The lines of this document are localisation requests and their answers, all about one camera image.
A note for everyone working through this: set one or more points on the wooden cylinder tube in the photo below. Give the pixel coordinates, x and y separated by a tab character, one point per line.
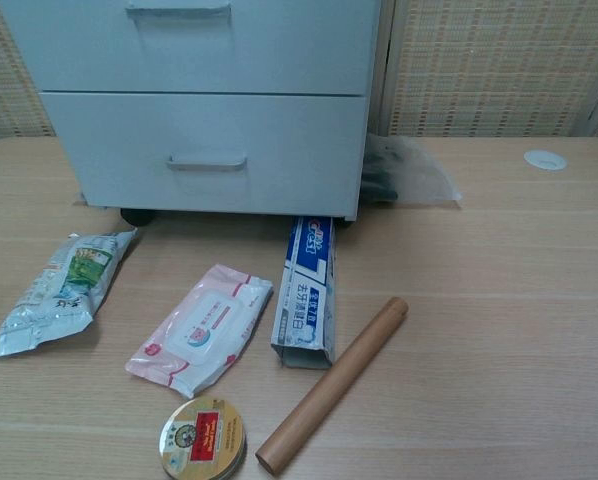
334	385

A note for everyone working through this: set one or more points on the blue white toothpaste box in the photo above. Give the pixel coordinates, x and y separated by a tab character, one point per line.
304	300

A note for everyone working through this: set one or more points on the clear plastic bag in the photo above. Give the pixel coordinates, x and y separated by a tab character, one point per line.
429	175

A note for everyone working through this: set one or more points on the white drawer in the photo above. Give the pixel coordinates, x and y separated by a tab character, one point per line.
279	45
299	150

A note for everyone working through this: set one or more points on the white middle drawer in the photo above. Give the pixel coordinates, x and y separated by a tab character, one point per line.
279	45

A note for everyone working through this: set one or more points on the white green snack bag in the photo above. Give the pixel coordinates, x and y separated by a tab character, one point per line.
64	290

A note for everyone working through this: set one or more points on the white bottom drawer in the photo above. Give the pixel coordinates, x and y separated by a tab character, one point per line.
299	150

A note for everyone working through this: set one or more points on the pink wet wipes pack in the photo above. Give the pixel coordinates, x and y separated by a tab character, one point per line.
204	330

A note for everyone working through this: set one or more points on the round gold red tin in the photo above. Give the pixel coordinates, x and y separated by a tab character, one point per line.
204	440

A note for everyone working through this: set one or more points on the black items inside bag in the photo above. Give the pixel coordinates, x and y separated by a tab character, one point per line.
379	175

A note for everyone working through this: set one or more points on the black caster wheel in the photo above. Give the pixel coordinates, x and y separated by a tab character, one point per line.
138	216
345	223

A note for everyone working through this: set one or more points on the grey drawer cabinet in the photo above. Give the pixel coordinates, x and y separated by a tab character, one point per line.
375	75

